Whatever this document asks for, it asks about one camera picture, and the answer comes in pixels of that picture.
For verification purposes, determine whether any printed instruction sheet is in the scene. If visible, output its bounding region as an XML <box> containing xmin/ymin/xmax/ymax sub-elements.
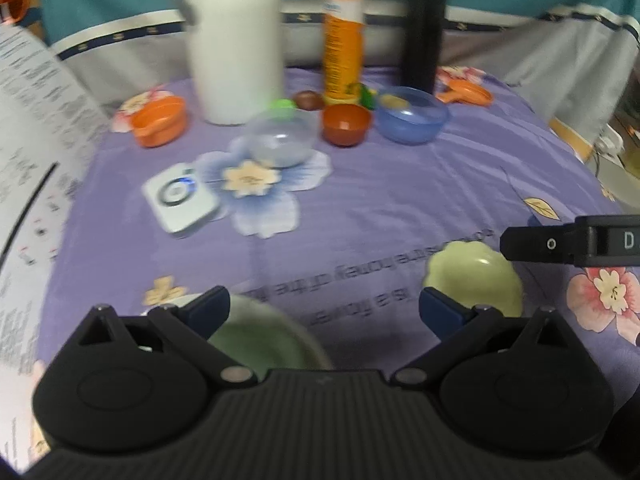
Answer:
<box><xmin>0</xmin><ymin>24</ymin><xmax>112</xmax><ymax>473</ymax></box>

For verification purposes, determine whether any pale yellow scalloped plate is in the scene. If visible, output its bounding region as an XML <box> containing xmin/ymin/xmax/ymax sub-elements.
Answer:
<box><xmin>424</xmin><ymin>240</ymin><xmax>525</xmax><ymax>319</ymax></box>

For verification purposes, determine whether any purple floral tablecloth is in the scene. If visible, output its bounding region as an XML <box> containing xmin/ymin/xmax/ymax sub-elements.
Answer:
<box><xmin>35</xmin><ymin>64</ymin><xmax>640</xmax><ymax>411</ymax></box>

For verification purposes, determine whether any orange cup with spout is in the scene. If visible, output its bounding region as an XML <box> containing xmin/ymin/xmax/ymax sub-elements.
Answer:
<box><xmin>130</xmin><ymin>96</ymin><xmax>189</xmax><ymax>149</ymax></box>

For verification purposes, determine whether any orange bowl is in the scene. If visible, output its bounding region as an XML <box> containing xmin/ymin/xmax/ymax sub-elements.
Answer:
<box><xmin>321</xmin><ymin>104</ymin><xmax>373</xmax><ymax>148</ymax></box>

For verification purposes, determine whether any white square device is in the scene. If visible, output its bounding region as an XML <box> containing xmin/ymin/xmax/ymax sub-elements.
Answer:
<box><xmin>141</xmin><ymin>162</ymin><xmax>221</xmax><ymax>239</ymax></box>

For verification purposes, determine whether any white power plug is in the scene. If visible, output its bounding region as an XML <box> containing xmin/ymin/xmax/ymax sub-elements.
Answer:
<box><xmin>594</xmin><ymin>124</ymin><xmax>627</xmax><ymax>157</ymax></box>

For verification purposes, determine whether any brown toy chestnut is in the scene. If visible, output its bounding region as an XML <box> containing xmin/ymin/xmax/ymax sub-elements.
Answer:
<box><xmin>292</xmin><ymin>90</ymin><xmax>325</xmax><ymax>111</ymax></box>

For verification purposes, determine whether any orange plastic object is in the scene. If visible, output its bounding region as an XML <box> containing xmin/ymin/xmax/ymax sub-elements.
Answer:
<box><xmin>0</xmin><ymin>0</ymin><xmax>29</xmax><ymax>25</ymax></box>

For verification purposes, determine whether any black thermos flask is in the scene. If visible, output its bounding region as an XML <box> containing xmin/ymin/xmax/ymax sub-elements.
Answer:
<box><xmin>400</xmin><ymin>0</ymin><xmax>449</xmax><ymax>95</ymax></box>

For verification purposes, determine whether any clear plastic bowl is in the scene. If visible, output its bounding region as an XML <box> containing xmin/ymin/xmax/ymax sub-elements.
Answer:
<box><xmin>241</xmin><ymin>108</ymin><xmax>319</xmax><ymax>168</ymax></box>

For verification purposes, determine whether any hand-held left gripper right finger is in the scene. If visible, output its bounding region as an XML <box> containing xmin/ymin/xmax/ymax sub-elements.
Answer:
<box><xmin>389</xmin><ymin>287</ymin><xmax>576</xmax><ymax>389</ymax></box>

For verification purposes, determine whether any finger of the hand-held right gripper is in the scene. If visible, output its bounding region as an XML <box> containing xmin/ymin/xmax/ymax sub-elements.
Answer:
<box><xmin>499</xmin><ymin>223</ymin><xmax>581</xmax><ymax>265</ymax></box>

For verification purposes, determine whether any small orange toy pan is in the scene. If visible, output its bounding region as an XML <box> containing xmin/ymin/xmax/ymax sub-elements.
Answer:
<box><xmin>435</xmin><ymin>81</ymin><xmax>494</xmax><ymax>107</ymax></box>

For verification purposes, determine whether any white round plate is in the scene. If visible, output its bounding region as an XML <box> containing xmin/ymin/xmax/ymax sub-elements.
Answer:
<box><xmin>140</xmin><ymin>292</ymin><xmax>335</xmax><ymax>384</ymax></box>

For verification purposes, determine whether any yellow orange bottle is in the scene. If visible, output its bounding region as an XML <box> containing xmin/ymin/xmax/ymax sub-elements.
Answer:
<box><xmin>321</xmin><ymin>0</ymin><xmax>368</xmax><ymax>107</ymax></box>

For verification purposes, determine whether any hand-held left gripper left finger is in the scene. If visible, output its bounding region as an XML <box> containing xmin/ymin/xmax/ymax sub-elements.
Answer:
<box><xmin>77</xmin><ymin>285</ymin><xmax>257</xmax><ymax>387</ymax></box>

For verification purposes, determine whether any white plastic jug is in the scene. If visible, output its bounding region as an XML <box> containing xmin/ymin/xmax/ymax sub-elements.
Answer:
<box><xmin>183</xmin><ymin>0</ymin><xmax>286</xmax><ymax>126</ymax></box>

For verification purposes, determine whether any blue translucent bowl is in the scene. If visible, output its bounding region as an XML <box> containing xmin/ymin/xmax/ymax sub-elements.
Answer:
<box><xmin>375</xmin><ymin>86</ymin><xmax>451</xmax><ymax>145</ymax></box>

